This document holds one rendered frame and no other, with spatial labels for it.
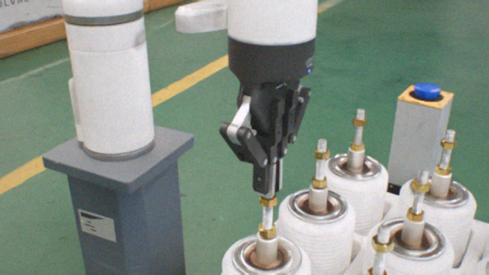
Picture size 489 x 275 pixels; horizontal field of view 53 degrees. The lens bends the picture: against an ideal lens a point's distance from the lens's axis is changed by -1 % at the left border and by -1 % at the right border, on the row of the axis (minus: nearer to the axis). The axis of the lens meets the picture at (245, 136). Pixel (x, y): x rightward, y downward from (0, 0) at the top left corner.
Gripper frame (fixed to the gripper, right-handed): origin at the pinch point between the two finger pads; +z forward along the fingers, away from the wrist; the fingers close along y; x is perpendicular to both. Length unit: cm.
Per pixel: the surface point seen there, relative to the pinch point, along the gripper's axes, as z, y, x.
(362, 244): 17.3, 16.6, -5.5
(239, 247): 10.0, -0.5, 3.0
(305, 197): 10.0, 12.4, 1.5
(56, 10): 24, 111, 181
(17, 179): 36, 18, 78
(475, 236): 17.2, 26.5, -18.1
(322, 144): 1.3, 11.3, -0.7
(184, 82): 35, 91, 87
